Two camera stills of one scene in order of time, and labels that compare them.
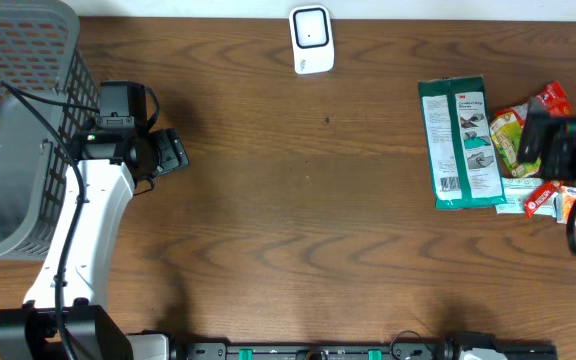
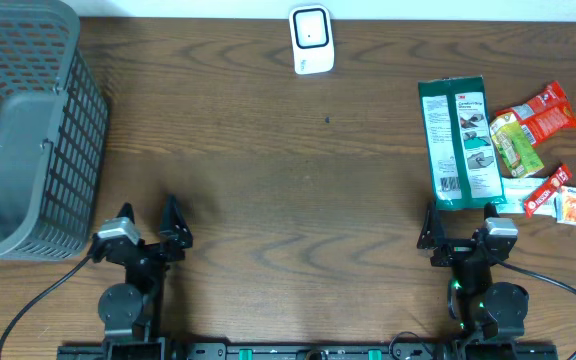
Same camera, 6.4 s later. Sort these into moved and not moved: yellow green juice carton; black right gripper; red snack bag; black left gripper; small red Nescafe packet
Moved: black right gripper; black left gripper
Not moved: red snack bag; small red Nescafe packet; yellow green juice carton
